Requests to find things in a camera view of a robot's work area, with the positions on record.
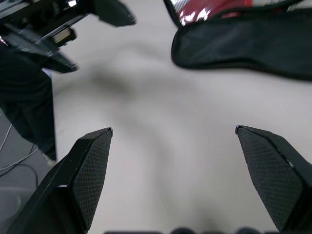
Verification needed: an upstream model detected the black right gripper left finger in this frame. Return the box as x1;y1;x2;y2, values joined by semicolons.
4;127;114;234

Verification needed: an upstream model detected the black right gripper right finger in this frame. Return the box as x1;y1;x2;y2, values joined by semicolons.
235;125;312;233

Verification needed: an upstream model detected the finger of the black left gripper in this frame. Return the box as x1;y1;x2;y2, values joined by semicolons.
0;24;79;73
93;0;137;27

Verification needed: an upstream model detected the black red paddle case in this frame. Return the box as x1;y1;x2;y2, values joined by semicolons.
163;0;312;81

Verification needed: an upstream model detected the person in black trousers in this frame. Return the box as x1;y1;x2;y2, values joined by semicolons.
0;46;58;162

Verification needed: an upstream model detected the black floor cable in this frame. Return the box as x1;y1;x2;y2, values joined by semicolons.
0;163;39;189

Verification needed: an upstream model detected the grey floor cable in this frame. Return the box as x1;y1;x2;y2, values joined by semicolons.
0;123;40;171

